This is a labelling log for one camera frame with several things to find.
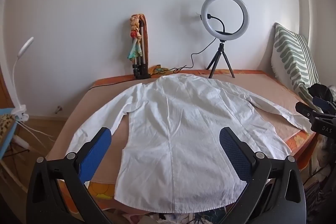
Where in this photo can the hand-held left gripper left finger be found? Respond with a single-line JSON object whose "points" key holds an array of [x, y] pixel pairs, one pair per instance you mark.
{"points": [[95, 153]]}

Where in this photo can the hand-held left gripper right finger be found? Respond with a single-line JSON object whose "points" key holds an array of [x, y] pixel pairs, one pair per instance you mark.
{"points": [[234, 153]]}

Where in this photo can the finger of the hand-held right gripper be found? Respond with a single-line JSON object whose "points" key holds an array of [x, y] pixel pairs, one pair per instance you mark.
{"points": [[305, 109], [322, 103]]}

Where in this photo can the white long-sleeved shirt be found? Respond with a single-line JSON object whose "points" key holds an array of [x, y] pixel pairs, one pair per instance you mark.
{"points": [[183, 134]]}

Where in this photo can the dark clothes pile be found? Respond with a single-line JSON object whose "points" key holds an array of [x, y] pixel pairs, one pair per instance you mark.
{"points": [[321, 91]]}

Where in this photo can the peach blanket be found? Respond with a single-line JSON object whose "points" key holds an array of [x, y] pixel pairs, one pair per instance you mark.
{"points": [[92, 99]]}

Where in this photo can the green striped white pillow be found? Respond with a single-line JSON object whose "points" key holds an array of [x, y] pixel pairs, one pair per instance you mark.
{"points": [[291, 56]]}

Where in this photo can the light blue table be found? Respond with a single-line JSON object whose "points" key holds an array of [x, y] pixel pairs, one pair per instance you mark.
{"points": [[6, 140]]}

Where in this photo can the small yellow green cloth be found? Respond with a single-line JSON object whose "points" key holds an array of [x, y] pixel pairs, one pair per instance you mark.
{"points": [[157, 69]]}

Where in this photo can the white clip-on lamp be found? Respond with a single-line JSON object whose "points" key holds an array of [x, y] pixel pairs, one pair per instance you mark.
{"points": [[19, 77]]}

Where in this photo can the colourful scarf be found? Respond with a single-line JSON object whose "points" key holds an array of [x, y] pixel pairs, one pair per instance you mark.
{"points": [[135, 37]]}

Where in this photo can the small metal wall fitting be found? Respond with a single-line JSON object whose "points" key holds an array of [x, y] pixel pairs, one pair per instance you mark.
{"points": [[59, 109]]}

